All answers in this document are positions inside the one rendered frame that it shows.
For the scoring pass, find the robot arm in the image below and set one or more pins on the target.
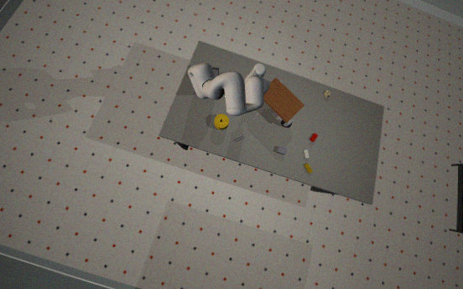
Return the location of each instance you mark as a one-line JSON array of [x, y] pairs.
[[240, 98]]

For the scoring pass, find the yellow rectangular bar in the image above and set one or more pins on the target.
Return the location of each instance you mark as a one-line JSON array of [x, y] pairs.
[[308, 168]]

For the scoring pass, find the red toy brick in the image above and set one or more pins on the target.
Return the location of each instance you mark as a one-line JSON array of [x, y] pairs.
[[314, 136]]

